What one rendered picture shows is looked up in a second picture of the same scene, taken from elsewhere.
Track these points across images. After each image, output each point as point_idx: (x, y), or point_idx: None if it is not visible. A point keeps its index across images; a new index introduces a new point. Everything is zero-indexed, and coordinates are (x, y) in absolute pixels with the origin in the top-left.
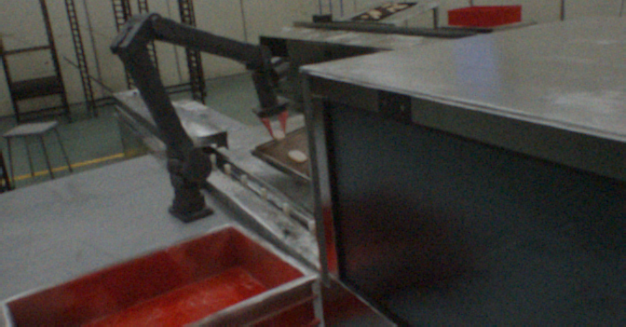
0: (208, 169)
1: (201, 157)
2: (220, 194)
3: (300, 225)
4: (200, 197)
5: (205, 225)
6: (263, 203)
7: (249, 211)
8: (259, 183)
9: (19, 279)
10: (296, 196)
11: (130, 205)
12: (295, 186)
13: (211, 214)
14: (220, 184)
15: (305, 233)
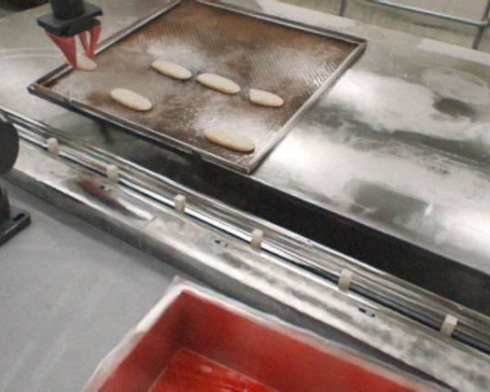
0: (14, 147)
1: (3, 129)
2: (27, 180)
3: (230, 237)
4: (5, 198)
5: (36, 252)
6: (134, 198)
7: (123, 218)
8: (82, 148)
9: None
10: (149, 164)
11: None
12: (132, 146)
13: (30, 223)
14: (17, 161)
15: (262, 258)
